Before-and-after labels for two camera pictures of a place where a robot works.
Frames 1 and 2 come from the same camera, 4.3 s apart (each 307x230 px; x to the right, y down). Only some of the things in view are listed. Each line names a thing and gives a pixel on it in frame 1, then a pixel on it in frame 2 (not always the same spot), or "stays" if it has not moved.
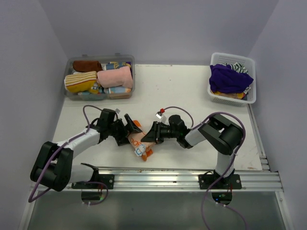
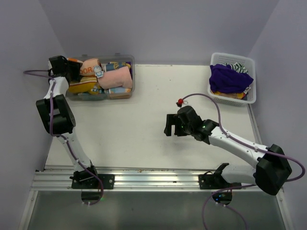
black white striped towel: [237, 67] stays
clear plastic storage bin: [100, 77] stays
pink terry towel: [121, 76] stays
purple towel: [224, 79] stays
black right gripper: [151, 135] -> [171, 120]
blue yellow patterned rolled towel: [115, 65] stays
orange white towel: [143, 149] -> [87, 68]
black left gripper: [122, 139] -> [76, 67]
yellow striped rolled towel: [82, 82] stays
